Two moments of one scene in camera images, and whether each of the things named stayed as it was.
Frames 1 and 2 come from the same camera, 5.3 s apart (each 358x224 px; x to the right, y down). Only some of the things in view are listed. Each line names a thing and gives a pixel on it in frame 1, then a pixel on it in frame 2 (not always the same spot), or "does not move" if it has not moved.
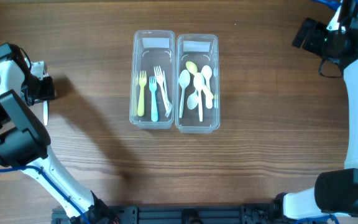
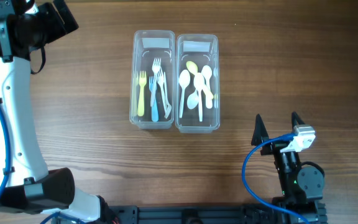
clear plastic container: [197, 85] does not move
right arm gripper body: [301, 34] -> [278, 147]
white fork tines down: [168, 104] does not move
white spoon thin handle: [184, 79] does not move
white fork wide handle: [153, 84] does not move
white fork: [45, 106] -> [156, 67]
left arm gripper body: [47, 88] -> [66, 17]
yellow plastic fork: [142, 80] does not move
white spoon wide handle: [206, 72] does not move
